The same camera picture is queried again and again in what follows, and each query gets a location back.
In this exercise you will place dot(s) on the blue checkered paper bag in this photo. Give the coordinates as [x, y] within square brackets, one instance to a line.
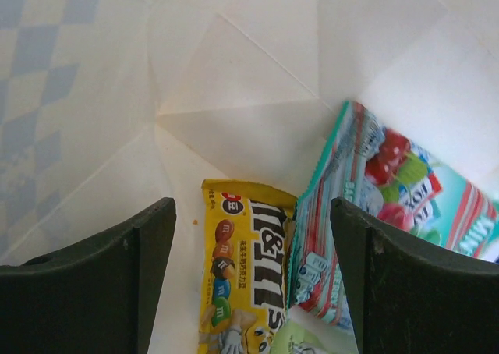
[109, 105]

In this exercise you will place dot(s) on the teal mint candy bag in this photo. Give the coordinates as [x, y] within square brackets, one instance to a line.
[395, 180]

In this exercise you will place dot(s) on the green snack pack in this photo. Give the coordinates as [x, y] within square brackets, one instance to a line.
[294, 338]

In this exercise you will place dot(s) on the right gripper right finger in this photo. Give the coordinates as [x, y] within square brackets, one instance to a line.
[406, 295]

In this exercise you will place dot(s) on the yellow M&M's packet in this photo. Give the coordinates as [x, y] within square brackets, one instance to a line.
[246, 242]

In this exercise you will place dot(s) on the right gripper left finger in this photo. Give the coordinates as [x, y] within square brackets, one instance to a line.
[99, 295]

